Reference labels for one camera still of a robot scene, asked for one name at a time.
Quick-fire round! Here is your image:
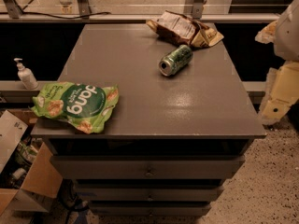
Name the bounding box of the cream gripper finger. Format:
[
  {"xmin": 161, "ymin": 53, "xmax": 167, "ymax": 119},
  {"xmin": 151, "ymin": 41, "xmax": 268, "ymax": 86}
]
[
  {"xmin": 255, "ymin": 21, "xmax": 278, "ymax": 44},
  {"xmin": 258, "ymin": 61, "xmax": 299, "ymax": 125}
]

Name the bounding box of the green soda can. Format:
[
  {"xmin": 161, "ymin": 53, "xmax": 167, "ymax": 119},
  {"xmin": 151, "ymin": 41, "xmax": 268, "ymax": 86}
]
[{"xmin": 159, "ymin": 45, "xmax": 193, "ymax": 77}]

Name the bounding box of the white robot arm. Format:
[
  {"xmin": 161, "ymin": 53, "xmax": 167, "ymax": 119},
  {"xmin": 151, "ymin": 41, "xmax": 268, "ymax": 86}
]
[{"xmin": 255, "ymin": 0, "xmax": 299, "ymax": 125}]

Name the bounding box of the brown crumpled chip bag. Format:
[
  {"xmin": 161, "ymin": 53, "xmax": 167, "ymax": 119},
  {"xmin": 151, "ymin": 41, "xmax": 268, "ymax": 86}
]
[{"xmin": 146, "ymin": 11, "xmax": 224, "ymax": 49}]

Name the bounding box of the grey drawer cabinet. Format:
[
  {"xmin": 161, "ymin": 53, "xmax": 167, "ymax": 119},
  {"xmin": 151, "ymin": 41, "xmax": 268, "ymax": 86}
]
[{"xmin": 33, "ymin": 24, "xmax": 265, "ymax": 217}]

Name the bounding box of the green snack bag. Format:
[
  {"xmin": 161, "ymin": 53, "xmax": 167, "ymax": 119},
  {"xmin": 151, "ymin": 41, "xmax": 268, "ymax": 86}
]
[{"xmin": 32, "ymin": 82, "xmax": 119, "ymax": 134}]

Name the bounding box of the white pump dispenser bottle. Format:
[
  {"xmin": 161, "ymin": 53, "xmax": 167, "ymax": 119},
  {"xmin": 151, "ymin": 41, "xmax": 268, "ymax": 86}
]
[{"xmin": 14, "ymin": 58, "xmax": 38, "ymax": 90}]

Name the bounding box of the open cardboard box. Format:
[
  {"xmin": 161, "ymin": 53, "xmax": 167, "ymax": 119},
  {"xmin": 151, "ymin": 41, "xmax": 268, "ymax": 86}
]
[{"xmin": 0, "ymin": 110, "xmax": 63, "ymax": 215}]

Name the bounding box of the black cable on ledge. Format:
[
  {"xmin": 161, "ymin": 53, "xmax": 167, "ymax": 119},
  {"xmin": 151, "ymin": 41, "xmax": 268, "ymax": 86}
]
[{"xmin": 0, "ymin": 10, "xmax": 112, "ymax": 20}]

